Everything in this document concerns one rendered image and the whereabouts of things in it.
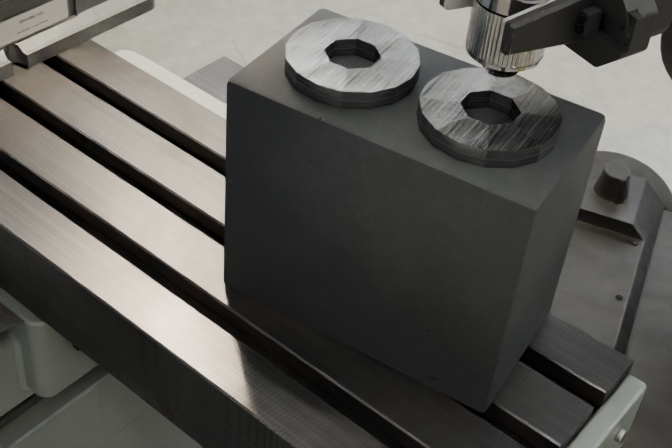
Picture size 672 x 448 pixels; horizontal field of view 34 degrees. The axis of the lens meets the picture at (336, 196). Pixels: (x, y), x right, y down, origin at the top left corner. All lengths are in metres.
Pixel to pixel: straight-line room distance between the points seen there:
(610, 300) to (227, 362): 0.71
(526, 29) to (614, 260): 0.85
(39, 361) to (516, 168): 0.47
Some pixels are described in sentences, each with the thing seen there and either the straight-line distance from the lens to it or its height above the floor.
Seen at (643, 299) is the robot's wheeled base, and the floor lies 0.57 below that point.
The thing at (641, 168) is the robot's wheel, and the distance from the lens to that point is 1.61.
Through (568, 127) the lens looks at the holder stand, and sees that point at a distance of 0.71.
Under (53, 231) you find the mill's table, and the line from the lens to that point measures 0.88.
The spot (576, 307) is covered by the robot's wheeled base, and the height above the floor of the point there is 0.59.
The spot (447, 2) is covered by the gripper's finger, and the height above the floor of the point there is 1.21.
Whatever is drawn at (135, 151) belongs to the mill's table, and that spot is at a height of 0.94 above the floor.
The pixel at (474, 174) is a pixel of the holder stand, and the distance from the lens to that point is 0.65.
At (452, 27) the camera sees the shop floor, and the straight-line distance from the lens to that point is 3.00.
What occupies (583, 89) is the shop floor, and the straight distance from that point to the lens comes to 2.85.
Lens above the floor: 1.52
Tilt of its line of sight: 40 degrees down
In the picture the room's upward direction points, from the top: 6 degrees clockwise
